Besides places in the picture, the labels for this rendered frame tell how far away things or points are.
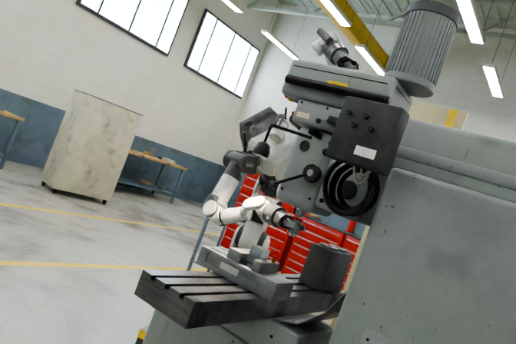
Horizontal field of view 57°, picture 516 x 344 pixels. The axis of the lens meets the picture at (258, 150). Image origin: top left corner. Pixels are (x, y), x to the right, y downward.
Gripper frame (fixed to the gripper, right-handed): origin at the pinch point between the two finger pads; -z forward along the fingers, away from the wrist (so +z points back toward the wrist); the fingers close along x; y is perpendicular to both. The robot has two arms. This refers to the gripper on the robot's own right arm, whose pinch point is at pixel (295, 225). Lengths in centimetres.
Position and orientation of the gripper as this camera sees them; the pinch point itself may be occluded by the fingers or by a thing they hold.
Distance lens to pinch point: 197.6
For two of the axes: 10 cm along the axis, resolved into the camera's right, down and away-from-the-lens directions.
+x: 7.4, 3.0, 6.0
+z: -5.7, -1.9, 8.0
